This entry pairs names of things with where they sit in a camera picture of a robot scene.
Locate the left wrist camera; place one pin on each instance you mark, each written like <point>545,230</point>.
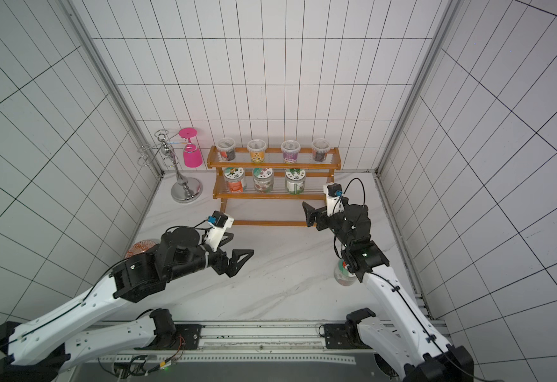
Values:
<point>219,224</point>

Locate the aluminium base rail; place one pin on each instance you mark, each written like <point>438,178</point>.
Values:
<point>280,341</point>

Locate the jar with flower lid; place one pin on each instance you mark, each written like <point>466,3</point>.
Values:
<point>235,178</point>

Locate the orange wooden tiered shelf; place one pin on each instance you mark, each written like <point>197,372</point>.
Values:
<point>318,174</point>

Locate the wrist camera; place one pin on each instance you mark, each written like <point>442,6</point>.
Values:
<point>219,224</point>
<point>333,194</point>

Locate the pink plastic wine glass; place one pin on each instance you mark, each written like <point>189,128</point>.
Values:
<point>192,155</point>

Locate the jar with pink floral lid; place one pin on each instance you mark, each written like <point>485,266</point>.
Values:
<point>263,179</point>

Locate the clear cup with dark seeds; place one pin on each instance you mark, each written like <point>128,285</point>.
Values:
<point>226,149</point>

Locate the jar with green tree lid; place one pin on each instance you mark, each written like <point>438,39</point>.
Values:
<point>295,181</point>

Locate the small clear seed cup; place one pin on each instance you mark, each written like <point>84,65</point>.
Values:
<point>320,149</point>

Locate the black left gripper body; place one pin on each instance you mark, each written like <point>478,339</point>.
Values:
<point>217,261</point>

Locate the clear cup with yellow label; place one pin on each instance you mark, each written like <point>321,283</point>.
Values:
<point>257,149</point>

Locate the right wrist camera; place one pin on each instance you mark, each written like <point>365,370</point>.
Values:
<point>333,194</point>

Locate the clear cup with purple label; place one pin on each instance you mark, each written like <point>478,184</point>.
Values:
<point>290,151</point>

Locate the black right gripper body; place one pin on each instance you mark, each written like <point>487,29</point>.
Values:
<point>323,220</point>

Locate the jar with red strawberry lid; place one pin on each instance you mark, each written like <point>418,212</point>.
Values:
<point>342,275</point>

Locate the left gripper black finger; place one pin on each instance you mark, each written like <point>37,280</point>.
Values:
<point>237,260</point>
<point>227,237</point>

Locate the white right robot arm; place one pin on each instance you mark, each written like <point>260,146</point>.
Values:
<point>393,296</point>

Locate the silver glass holder stand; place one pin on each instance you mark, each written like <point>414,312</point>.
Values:
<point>185,190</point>

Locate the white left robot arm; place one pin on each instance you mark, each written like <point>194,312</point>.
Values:
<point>39,350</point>

